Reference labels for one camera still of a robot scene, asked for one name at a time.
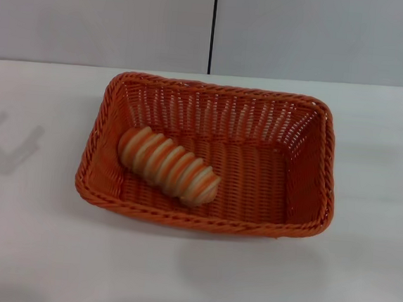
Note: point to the orange white striped bread roll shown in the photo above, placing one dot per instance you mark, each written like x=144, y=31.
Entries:
x=168, y=165

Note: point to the orange woven plastic basket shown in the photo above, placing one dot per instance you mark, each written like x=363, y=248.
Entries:
x=255, y=184

